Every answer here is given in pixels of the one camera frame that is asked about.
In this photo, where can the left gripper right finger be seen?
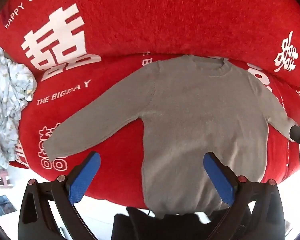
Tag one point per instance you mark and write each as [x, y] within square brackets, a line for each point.
[237, 192]

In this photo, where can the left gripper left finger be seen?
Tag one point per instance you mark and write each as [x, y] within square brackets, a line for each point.
[69, 190]

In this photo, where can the grey knit sweater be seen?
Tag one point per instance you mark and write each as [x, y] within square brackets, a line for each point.
[189, 106]

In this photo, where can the dark floor mat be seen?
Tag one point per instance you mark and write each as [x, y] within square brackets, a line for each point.
[6, 206]

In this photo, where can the pink patterned stool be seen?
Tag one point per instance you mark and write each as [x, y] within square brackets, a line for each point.
[5, 182]

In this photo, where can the light floral cloth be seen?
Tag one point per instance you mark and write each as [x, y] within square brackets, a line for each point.
[17, 87]

